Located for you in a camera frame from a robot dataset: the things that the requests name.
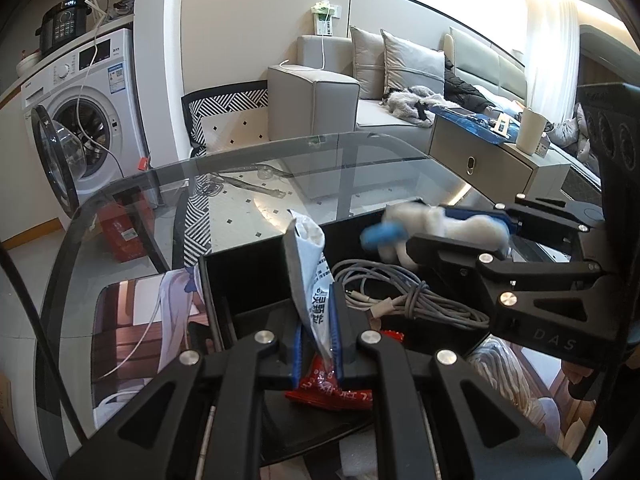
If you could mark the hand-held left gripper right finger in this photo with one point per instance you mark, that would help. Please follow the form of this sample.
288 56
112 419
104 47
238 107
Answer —
340 350

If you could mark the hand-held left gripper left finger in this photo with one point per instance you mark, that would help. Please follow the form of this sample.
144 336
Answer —
298 347

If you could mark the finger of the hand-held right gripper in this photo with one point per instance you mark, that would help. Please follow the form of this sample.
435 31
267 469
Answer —
550 215
540 310

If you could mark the red snack packet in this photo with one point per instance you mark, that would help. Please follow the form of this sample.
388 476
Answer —
325 390

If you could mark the white printed packet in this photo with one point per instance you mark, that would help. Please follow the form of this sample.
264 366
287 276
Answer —
315 270

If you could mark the black storage box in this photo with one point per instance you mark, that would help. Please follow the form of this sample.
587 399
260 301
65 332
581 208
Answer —
250 280

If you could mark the white and blue plush toy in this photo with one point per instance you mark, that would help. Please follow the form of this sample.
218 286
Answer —
445 230

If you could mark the grey puffer jacket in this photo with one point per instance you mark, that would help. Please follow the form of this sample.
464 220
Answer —
570 132

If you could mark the white cup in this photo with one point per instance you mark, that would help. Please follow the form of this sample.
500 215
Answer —
531 132

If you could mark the grey drawer cabinet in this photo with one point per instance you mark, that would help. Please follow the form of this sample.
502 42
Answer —
480 162

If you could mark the white phone stand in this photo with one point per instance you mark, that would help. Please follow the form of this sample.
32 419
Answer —
502 125

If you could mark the blue tray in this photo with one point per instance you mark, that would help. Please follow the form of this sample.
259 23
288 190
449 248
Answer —
475 120

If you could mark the white curtain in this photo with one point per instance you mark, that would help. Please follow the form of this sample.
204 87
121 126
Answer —
552 55

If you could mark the black jacket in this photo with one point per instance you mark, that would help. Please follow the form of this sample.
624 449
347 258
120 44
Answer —
465 92

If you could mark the printed cartoon table mat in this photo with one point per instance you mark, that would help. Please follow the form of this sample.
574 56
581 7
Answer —
135 320

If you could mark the clear plastic tube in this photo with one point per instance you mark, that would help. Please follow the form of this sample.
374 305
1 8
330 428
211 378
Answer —
240 180

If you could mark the grey furry cloth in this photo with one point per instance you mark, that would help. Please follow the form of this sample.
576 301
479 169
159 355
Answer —
407 105

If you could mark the grey cushion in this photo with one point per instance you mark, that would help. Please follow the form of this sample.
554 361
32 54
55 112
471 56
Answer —
415 65

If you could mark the red box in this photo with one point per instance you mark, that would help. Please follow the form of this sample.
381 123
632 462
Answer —
122 232

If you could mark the beige cushion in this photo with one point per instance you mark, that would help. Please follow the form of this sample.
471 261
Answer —
367 65

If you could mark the grey sofa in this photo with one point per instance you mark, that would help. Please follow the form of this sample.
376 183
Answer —
310 100

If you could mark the black white patterned chair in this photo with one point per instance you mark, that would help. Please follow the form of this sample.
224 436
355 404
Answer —
225 110

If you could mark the white washing machine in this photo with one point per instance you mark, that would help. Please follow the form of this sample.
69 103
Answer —
95 100

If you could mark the white bowl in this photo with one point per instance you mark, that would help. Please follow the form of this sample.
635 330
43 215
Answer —
29 62

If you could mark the black pressure cooker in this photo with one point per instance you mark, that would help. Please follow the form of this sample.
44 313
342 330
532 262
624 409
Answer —
65 25

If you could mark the wall socket holder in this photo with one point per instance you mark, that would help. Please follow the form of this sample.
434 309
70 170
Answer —
325 19

